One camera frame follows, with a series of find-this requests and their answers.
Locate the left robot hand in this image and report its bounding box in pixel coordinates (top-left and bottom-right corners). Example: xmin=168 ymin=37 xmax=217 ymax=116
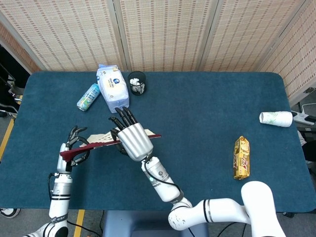
xmin=57 ymin=125 xmax=90 ymax=174

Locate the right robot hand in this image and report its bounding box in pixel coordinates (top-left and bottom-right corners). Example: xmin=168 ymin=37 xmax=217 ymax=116
xmin=108 ymin=107 xmax=154 ymax=161

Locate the red white folding fan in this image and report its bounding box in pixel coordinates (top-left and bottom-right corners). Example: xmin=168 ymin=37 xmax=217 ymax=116
xmin=59 ymin=128 xmax=162 ymax=163

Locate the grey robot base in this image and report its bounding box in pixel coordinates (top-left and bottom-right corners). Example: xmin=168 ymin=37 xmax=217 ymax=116
xmin=102 ymin=210 xmax=209 ymax=237

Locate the green blue drink can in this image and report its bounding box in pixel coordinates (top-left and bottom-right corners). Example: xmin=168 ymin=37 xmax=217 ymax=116
xmin=76 ymin=83 xmax=101 ymax=112

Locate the white tissue pack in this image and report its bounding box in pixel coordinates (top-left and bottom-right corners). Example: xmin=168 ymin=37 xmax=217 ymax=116
xmin=96 ymin=64 xmax=130 ymax=114

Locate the black mesh pen holder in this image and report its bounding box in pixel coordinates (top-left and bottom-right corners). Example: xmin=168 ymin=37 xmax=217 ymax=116
xmin=127 ymin=71 xmax=147 ymax=96

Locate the blue table cloth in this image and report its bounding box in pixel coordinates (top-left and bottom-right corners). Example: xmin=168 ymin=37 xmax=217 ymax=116
xmin=0 ymin=71 xmax=311 ymax=213

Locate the black chair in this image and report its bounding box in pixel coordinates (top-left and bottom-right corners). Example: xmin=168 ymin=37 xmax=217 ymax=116
xmin=0 ymin=45 xmax=32 ymax=119

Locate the bamboo folding screen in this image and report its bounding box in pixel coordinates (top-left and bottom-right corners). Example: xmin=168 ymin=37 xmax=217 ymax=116
xmin=0 ymin=0 xmax=316 ymax=99

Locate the gold snack package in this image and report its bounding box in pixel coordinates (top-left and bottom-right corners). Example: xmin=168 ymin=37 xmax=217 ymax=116
xmin=233 ymin=135 xmax=251 ymax=181

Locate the white paper cup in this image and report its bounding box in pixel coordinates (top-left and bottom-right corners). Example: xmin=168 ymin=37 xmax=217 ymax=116
xmin=259 ymin=111 xmax=294 ymax=128

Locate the white power strip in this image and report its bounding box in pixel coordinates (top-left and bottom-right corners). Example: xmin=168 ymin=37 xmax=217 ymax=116
xmin=290 ymin=111 xmax=316 ymax=125

